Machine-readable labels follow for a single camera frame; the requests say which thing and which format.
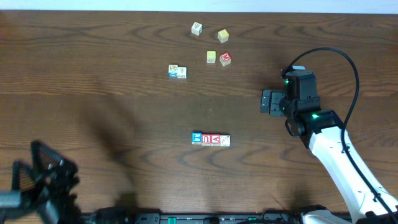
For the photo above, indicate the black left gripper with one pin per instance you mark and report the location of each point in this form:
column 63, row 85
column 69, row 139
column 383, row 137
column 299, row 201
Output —
column 55, row 174

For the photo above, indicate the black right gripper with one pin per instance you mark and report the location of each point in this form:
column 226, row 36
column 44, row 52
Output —
column 277, row 97

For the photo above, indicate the wooden block drawing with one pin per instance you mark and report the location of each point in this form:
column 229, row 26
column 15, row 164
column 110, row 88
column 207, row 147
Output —
column 215, row 139

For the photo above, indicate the wooden block brown picture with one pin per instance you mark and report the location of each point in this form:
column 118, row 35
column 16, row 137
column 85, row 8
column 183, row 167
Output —
column 196, row 138

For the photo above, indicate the wooden block with drawing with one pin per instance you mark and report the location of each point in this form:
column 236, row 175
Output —
column 225, row 140

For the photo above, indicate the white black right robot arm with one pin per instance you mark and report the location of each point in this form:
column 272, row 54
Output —
column 322, row 132

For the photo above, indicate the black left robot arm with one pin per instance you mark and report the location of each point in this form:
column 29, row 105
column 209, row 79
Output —
column 112, row 214

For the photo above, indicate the red letter M block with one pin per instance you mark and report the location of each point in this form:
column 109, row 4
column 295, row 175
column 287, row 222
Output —
column 225, row 59

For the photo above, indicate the yellow top wooden block near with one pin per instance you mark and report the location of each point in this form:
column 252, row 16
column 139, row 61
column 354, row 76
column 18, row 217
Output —
column 211, row 56

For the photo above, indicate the yellow wooden block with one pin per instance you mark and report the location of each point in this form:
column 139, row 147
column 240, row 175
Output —
column 223, row 36
column 211, row 56

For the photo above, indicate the yellow top wooden block far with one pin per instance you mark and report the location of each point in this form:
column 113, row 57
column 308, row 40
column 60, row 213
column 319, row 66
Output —
column 223, row 36

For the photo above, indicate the wooden block beside blue block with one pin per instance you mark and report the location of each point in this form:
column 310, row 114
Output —
column 182, row 73

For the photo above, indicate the plain wooden block far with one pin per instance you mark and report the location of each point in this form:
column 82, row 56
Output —
column 196, row 28

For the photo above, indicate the blue side wooden block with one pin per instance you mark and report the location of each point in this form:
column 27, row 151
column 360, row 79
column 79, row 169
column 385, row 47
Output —
column 173, row 70

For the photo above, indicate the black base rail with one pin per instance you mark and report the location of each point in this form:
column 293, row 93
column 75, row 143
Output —
column 158, row 218

